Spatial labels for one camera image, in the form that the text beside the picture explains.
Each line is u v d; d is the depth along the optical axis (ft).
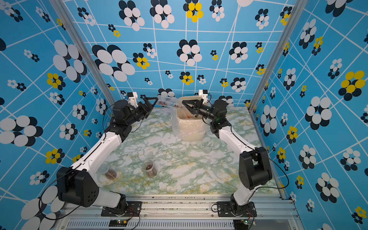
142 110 2.23
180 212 2.39
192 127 2.61
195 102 2.27
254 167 1.51
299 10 2.25
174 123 2.70
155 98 2.36
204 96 2.38
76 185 1.35
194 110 2.23
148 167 2.73
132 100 2.30
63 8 2.28
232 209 2.15
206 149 3.15
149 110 2.21
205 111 2.23
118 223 2.37
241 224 2.29
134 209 2.41
